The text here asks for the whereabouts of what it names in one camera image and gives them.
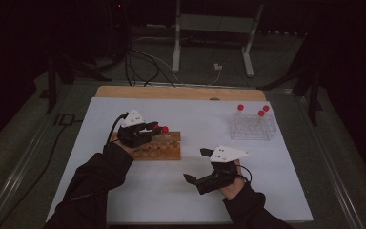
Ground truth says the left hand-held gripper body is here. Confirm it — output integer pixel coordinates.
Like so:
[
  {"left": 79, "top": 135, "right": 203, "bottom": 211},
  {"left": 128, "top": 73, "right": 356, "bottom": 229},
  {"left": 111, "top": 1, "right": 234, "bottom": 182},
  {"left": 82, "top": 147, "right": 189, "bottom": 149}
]
[{"left": 117, "top": 108, "right": 155, "bottom": 149}]

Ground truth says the person's left hand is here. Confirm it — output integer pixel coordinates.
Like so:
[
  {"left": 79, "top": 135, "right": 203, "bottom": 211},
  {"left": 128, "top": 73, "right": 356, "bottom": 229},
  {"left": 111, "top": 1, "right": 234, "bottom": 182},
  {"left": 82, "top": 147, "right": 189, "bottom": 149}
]
[{"left": 112, "top": 141, "right": 139, "bottom": 157}]

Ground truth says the clear plastic test tube rack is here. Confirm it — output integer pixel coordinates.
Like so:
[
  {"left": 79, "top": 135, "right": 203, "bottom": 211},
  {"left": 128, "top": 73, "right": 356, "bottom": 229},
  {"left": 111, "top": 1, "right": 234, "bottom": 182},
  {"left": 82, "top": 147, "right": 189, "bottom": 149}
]
[{"left": 228, "top": 112, "right": 277, "bottom": 141}]

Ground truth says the white metal stand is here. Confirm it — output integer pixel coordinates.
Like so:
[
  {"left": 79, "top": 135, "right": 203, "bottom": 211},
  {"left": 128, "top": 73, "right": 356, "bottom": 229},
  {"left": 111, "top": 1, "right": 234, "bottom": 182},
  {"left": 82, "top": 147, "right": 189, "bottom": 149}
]
[{"left": 171, "top": 0, "right": 265, "bottom": 78}]

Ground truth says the long black floor cable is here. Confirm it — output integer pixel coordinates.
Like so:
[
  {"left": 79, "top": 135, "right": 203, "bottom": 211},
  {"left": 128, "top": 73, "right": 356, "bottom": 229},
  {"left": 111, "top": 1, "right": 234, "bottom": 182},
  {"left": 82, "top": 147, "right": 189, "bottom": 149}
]
[{"left": 0, "top": 113, "right": 84, "bottom": 229}]

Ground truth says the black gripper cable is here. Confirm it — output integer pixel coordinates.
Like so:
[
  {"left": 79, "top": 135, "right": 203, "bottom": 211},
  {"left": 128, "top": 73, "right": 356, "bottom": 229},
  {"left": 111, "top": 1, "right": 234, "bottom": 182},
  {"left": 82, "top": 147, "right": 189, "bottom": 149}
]
[
  {"left": 234, "top": 163, "right": 253, "bottom": 186},
  {"left": 106, "top": 112, "right": 131, "bottom": 147}
]

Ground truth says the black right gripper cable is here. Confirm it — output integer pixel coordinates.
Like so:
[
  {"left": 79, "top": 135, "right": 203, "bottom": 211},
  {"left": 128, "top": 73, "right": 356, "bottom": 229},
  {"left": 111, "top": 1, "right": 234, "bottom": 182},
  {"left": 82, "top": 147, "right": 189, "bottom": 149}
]
[{"left": 234, "top": 163, "right": 253, "bottom": 186}]

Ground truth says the white floor cable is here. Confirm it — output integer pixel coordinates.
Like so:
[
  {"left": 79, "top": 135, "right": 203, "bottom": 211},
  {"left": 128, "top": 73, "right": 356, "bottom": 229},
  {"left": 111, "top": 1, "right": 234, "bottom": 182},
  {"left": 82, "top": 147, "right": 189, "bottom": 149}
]
[{"left": 132, "top": 36, "right": 222, "bottom": 87}]

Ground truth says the person's right hand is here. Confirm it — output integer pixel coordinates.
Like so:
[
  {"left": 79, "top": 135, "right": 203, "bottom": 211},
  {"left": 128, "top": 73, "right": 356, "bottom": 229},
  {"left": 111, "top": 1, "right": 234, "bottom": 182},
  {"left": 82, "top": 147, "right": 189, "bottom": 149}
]
[{"left": 218, "top": 159, "right": 247, "bottom": 201}]

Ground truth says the wooden test tube rack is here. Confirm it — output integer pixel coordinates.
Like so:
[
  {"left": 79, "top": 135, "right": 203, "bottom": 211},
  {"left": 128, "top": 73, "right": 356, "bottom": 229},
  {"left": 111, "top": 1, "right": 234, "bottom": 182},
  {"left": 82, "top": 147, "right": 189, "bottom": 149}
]
[{"left": 130, "top": 131, "right": 182, "bottom": 161}]

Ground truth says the black metal stand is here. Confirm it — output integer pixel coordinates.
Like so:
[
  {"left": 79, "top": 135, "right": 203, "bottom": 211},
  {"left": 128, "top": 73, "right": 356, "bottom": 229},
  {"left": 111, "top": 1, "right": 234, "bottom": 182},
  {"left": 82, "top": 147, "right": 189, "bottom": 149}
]
[
  {"left": 46, "top": 47, "right": 112, "bottom": 115},
  {"left": 256, "top": 31, "right": 324, "bottom": 127}
]

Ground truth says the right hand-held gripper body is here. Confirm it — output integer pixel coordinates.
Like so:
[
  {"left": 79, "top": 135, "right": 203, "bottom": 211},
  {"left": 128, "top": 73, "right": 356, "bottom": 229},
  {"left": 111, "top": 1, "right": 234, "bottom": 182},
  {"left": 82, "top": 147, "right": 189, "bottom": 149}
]
[{"left": 194, "top": 145, "right": 251, "bottom": 196}]

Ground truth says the black floor cable bundle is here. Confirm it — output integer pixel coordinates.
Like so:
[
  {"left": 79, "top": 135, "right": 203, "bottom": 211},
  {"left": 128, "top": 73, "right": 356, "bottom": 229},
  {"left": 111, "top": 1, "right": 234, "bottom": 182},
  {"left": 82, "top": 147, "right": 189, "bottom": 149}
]
[{"left": 106, "top": 0, "right": 176, "bottom": 89}]

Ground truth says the metal floor rail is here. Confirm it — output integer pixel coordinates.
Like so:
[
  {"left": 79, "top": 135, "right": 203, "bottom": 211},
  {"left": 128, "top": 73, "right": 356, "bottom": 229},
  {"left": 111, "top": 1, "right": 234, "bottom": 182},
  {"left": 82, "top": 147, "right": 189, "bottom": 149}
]
[
  {"left": 0, "top": 84, "right": 77, "bottom": 229},
  {"left": 294, "top": 92, "right": 365, "bottom": 229}
]

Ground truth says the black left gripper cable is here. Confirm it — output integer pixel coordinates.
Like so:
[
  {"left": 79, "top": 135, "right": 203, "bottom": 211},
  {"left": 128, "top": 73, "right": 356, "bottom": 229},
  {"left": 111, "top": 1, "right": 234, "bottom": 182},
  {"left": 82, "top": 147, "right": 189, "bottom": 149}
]
[{"left": 106, "top": 112, "right": 131, "bottom": 147}]

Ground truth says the white table mat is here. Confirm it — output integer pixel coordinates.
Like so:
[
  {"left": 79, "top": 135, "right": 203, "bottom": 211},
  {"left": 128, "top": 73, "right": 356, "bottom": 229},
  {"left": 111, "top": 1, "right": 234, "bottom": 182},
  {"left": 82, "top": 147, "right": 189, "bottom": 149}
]
[{"left": 46, "top": 96, "right": 315, "bottom": 223}]

